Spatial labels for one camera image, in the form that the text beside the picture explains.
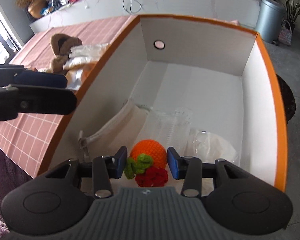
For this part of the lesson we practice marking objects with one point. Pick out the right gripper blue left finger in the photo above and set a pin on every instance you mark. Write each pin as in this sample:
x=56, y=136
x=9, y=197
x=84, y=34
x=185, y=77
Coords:
x=119, y=162

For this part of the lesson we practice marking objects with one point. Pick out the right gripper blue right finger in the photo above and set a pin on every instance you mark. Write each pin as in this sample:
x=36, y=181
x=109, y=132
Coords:
x=175, y=163

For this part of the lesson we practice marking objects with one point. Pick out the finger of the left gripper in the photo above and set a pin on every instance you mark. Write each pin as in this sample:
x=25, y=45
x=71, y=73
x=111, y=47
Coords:
x=42, y=79
x=45, y=100

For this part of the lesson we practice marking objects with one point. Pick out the beige fabric pouch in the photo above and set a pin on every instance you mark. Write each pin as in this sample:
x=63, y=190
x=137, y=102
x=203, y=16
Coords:
x=121, y=130

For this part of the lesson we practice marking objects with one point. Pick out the orange crochet fruit toy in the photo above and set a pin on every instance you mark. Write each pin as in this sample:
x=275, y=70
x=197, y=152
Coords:
x=147, y=163

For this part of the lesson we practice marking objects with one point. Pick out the clear plastic bag with ribbon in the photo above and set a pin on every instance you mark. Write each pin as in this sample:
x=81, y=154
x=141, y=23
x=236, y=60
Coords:
x=175, y=130

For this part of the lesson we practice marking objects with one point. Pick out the white mesh cloth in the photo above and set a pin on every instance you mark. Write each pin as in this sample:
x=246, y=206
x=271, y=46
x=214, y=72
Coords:
x=73, y=77

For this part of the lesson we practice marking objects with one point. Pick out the brown crochet bunny toy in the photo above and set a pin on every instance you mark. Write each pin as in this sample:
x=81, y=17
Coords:
x=61, y=45

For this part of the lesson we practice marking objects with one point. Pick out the white folded plastic bag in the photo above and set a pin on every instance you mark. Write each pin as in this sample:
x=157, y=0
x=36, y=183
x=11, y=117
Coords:
x=80, y=55

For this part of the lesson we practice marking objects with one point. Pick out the golden vase with dried flowers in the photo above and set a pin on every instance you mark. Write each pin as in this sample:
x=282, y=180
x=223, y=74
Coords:
x=33, y=7

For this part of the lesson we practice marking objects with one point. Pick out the orange white cardboard box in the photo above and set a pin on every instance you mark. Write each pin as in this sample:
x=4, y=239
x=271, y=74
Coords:
x=220, y=71

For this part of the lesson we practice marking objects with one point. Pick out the white marble tv console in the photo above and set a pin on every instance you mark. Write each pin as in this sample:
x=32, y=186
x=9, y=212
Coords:
x=245, y=11

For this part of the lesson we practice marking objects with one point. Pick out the woven basket bag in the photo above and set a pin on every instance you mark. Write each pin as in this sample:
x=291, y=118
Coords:
x=285, y=35

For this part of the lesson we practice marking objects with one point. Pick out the grey metal trash can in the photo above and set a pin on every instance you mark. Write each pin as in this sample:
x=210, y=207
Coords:
x=269, y=20

